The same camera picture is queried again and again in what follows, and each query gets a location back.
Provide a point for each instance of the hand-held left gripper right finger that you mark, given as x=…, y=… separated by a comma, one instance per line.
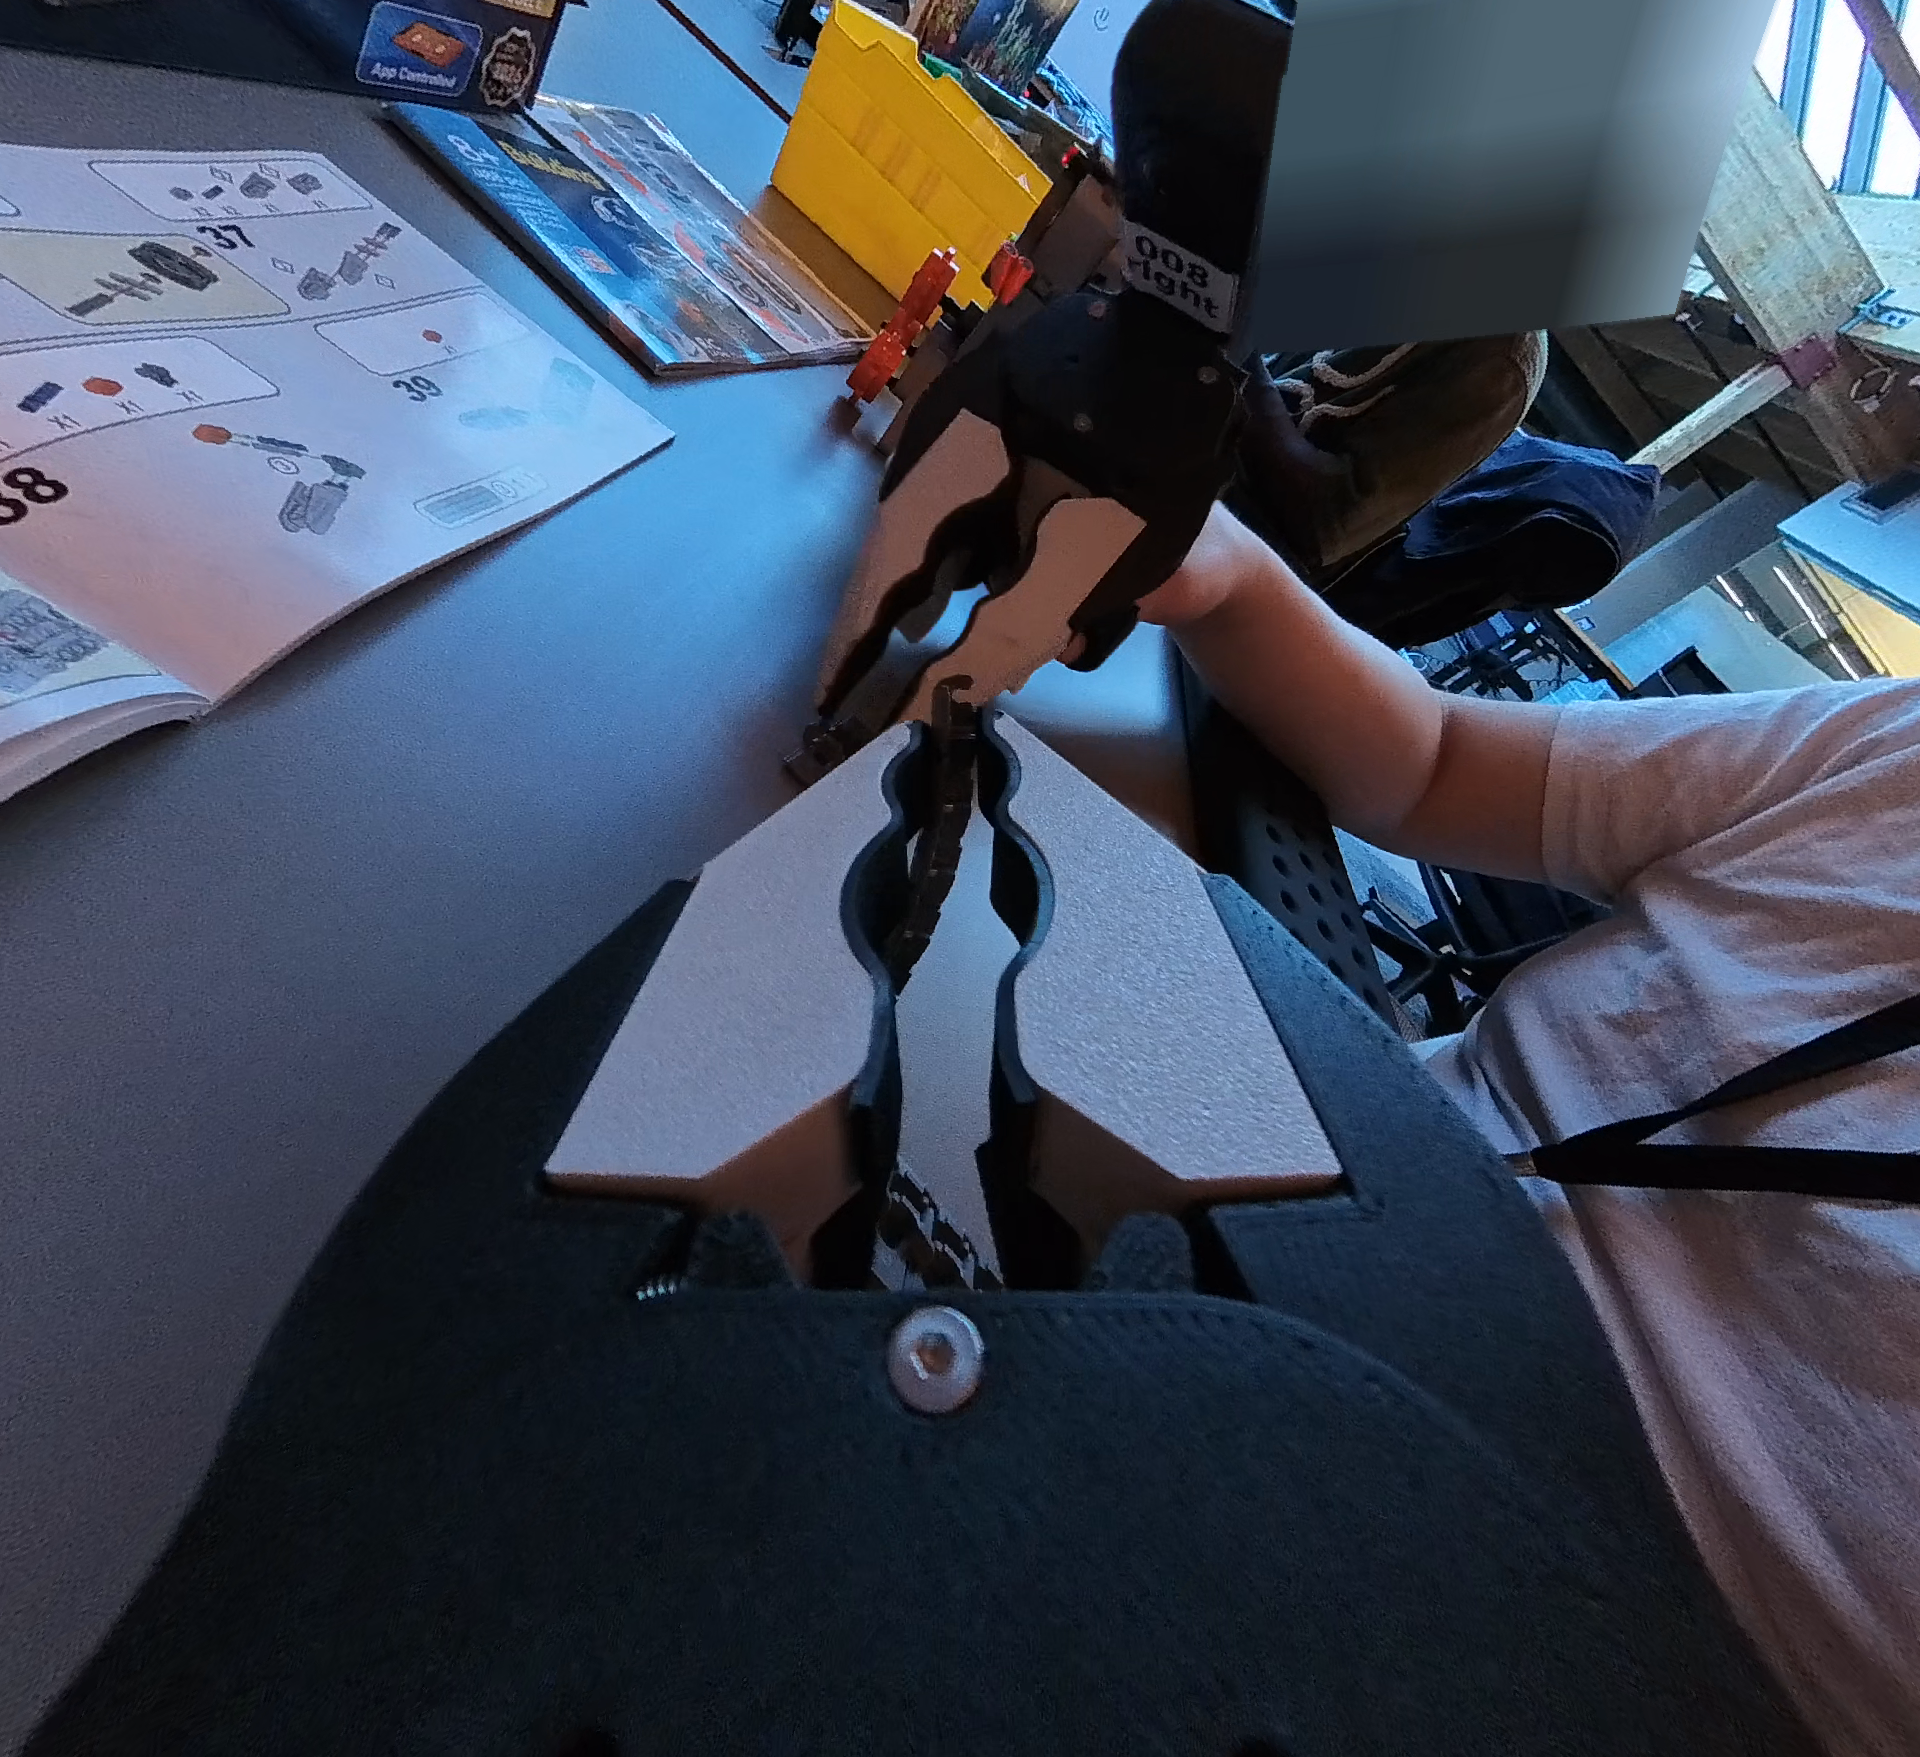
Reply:
x=1162, y=1037

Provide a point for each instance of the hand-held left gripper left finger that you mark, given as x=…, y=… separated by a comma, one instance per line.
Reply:
x=721, y=1021

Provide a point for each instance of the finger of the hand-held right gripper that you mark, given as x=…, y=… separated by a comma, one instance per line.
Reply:
x=930, y=497
x=1049, y=588

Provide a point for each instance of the grey desk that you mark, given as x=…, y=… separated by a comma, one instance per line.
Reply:
x=451, y=888

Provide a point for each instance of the grey orange toy robot model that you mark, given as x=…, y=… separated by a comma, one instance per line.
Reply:
x=1049, y=243

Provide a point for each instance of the black perforated chair back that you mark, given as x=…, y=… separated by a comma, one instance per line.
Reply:
x=1305, y=872

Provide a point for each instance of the yellow plastic bin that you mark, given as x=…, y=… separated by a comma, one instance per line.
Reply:
x=886, y=151

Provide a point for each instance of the flat blue printed box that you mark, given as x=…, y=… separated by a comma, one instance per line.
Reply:
x=630, y=243

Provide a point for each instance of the person's pale shirt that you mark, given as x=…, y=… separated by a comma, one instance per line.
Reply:
x=1726, y=1337

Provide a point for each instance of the open instruction booklet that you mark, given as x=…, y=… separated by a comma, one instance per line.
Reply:
x=225, y=436

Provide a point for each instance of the wooden post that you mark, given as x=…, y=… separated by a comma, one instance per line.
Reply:
x=1785, y=227

